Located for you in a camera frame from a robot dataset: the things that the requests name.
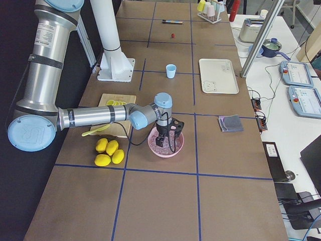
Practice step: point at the light blue plastic cup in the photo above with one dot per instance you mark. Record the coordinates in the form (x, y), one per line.
(171, 71)

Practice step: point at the lemon slices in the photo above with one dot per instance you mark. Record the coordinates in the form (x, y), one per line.
(112, 102)

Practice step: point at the blue saucepan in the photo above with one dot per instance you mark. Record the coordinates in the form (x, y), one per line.
(271, 48)

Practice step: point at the pink bowl of ice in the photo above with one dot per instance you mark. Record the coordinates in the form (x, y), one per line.
(166, 151)

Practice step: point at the silver toaster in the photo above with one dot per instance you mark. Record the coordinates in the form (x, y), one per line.
(250, 29)

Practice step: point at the grey folded cloth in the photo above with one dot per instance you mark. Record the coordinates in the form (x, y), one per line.
(230, 123)

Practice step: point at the steel muddler black tip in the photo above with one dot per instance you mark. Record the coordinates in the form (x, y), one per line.
(176, 22)

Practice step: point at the teach pendant near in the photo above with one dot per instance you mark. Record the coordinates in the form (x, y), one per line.
(305, 101)

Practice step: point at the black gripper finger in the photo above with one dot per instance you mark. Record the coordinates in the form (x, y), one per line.
(165, 142)
(160, 140)

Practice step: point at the black power strip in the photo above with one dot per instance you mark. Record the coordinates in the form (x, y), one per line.
(261, 118)

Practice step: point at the white wire cup rack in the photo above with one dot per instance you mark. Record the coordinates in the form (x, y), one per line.
(219, 8)

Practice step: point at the wooden cutting board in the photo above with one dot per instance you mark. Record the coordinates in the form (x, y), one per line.
(114, 130)

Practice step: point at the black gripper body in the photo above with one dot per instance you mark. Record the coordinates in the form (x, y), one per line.
(162, 131)

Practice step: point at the yellow cup on rack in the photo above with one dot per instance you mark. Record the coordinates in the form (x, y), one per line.
(201, 5)

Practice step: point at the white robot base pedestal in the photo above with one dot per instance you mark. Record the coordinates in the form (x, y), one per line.
(114, 66)

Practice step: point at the pink cup on rack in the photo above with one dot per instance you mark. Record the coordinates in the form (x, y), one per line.
(210, 11)

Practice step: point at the aluminium frame post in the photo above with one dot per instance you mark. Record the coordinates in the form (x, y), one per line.
(268, 22)

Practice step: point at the teach pendant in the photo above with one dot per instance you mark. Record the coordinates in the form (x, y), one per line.
(296, 73)
(305, 101)

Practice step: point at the teach pendant far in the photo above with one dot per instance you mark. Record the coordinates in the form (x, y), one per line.
(296, 73)

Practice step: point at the yellow-green plastic knife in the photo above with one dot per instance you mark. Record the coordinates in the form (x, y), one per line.
(95, 130)

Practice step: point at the cream bear print tray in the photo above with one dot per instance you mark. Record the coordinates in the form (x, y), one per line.
(217, 76)

